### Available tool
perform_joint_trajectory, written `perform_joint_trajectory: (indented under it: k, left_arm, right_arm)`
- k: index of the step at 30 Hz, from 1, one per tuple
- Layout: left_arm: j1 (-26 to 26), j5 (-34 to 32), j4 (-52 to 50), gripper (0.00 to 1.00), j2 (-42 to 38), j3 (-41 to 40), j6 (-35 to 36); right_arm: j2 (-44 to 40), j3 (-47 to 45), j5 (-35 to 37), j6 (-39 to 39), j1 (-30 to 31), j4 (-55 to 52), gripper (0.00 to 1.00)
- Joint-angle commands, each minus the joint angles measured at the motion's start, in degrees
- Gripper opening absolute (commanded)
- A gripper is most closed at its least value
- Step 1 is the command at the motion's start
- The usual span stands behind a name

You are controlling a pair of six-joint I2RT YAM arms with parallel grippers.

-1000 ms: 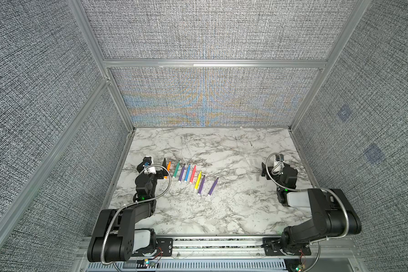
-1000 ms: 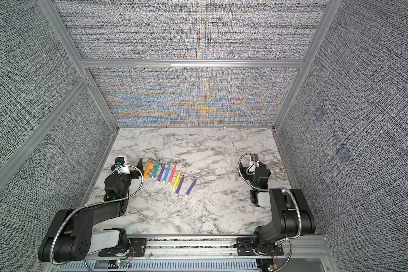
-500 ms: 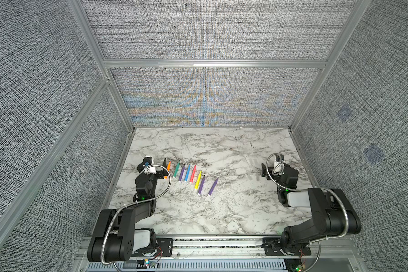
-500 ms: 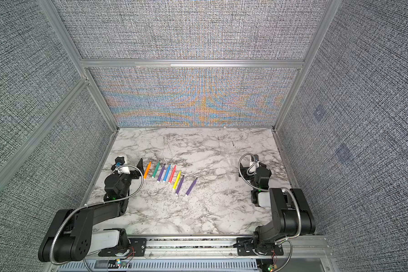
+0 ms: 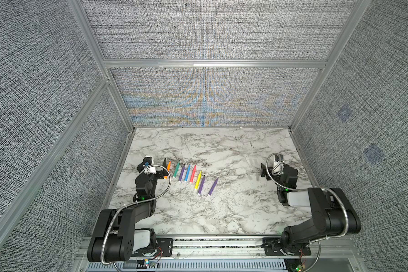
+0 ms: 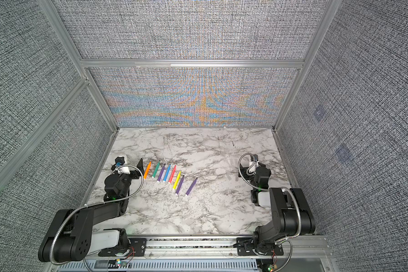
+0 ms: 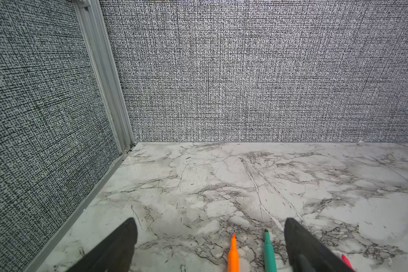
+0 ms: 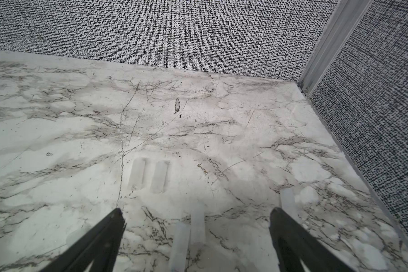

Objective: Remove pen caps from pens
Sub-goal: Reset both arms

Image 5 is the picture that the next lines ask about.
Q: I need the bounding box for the green highlighter pen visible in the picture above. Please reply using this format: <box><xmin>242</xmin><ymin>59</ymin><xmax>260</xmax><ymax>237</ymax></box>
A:
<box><xmin>173</xmin><ymin>162</ymin><xmax>181</xmax><ymax>178</ymax></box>

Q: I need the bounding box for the purple highlighter pen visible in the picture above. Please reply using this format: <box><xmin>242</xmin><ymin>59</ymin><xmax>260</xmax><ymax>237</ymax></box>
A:
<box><xmin>208</xmin><ymin>178</ymin><xmax>219</xmax><ymax>196</ymax></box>
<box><xmin>198</xmin><ymin>175</ymin><xmax>206</xmax><ymax>196</ymax></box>
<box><xmin>179</xmin><ymin>165</ymin><xmax>185</xmax><ymax>182</ymax></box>

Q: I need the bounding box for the blue highlighter pen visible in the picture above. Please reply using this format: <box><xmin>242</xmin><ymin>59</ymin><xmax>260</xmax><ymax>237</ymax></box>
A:
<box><xmin>184</xmin><ymin>164</ymin><xmax>191</xmax><ymax>182</ymax></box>

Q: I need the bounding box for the pink highlighter pen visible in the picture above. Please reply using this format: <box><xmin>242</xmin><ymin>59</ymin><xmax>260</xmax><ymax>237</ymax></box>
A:
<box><xmin>189</xmin><ymin>165</ymin><xmax>197</xmax><ymax>184</ymax></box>

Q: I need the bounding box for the yellow highlighter pen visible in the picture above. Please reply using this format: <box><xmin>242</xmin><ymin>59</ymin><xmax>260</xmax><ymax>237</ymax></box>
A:
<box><xmin>194</xmin><ymin>171</ymin><xmax>202</xmax><ymax>190</ymax></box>

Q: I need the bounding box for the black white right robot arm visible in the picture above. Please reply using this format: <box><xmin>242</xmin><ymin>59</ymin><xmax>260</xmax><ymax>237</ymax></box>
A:
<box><xmin>261</xmin><ymin>153</ymin><xmax>362</xmax><ymax>256</ymax></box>

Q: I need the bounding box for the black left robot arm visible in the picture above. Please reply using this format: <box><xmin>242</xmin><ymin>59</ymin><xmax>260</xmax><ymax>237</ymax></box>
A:
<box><xmin>87</xmin><ymin>156</ymin><xmax>172</xmax><ymax>265</ymax></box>

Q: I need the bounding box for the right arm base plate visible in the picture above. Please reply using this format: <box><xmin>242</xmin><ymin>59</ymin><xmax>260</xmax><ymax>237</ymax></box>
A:
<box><xmin>261</xmin><ymin>237</ymin><xmax>311</xmax><ymax>257</ymax></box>

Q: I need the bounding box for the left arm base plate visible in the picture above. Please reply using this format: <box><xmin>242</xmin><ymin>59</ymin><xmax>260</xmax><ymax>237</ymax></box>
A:
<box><xmin>131</xmin><ymin>238</ymin><xmax>173</xmax><ymax>258</ymax></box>

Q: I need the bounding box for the white vented cable duct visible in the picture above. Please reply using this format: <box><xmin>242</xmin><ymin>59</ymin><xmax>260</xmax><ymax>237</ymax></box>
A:
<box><xmin>86</xmin><ymin>259</ymin><xmax>288</xmax><ymax>272</ymax></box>

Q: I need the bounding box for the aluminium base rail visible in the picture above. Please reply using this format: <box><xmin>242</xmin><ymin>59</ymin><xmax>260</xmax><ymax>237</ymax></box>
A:
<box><xmin>156</xmin><ymin>235</ymin><xmax>361</xmax><ymax>259</ymax></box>

